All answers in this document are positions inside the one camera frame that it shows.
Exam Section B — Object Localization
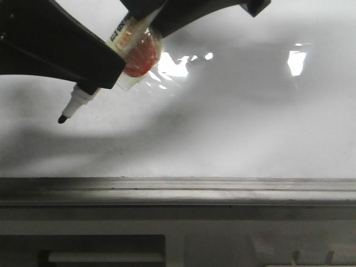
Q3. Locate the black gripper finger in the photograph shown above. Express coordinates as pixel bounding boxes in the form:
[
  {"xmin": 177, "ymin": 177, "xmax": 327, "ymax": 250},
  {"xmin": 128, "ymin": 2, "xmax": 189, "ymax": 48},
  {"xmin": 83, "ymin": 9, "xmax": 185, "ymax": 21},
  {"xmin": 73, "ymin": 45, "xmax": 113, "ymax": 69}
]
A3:
[
  {"xmin": 121, "ymin": 0, "xmax": 271, "ymax": 37},
  {"xmin": 1, "ymin": 1, "xmax": 126, "ymax": 90}
]

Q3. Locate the white black-tipped whiteboard marker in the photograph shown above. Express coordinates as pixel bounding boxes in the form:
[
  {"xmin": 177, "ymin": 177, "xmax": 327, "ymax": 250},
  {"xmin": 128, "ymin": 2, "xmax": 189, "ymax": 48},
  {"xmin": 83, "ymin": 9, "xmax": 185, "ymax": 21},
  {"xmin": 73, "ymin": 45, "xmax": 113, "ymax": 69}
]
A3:
[{"xmin": 57, "ymin": 5, "xmax": 165, "ymax": 125}]

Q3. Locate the red cap under clear tape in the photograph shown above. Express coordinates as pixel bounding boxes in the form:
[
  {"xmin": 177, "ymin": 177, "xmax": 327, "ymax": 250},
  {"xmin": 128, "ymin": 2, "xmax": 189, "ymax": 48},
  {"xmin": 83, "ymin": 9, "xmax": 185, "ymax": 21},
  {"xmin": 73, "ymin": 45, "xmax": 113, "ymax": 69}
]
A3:
[{"xmin": 123, "ymin": 33, "xmax": 163, "ymax": 78}]

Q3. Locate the white whiteboard with metal frame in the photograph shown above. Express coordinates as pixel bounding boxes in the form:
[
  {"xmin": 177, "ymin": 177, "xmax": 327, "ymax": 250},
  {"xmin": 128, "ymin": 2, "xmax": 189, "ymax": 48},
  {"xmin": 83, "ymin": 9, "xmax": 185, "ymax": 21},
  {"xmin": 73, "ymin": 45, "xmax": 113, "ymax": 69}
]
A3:
[{"xmin": 1, "ymin": 1, "xmax": 355, "ymax": 206}]

